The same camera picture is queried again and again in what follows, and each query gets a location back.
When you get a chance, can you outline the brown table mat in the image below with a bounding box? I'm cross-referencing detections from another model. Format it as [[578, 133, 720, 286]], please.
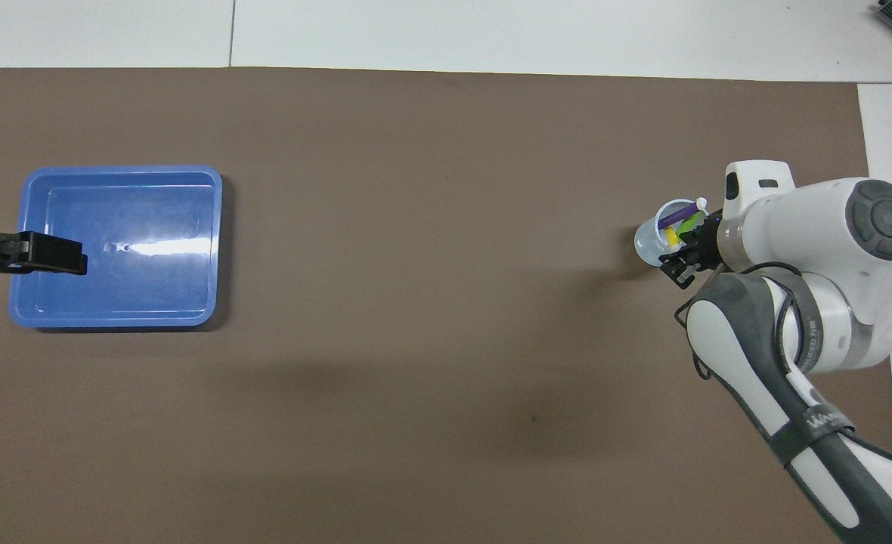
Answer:
[[0, 66, 892, 544]]

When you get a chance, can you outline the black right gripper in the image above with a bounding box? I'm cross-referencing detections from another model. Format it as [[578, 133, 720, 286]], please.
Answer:
[[659, 214, 726, 289]]

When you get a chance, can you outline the clear plastic cup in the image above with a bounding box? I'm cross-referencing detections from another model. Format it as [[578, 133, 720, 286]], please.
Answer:
[[634, 198, 708, 267]]

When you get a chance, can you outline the blue plastic tray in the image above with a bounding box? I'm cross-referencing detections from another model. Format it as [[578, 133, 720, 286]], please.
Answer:
[[9, 165, 224, 331]]

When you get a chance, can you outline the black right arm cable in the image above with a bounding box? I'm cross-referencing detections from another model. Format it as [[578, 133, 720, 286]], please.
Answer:
[[674, 262, 806, 380]]

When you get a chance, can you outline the purple pen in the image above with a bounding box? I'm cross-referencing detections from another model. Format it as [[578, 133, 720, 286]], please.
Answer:
[[659, 198, 708, 228]]

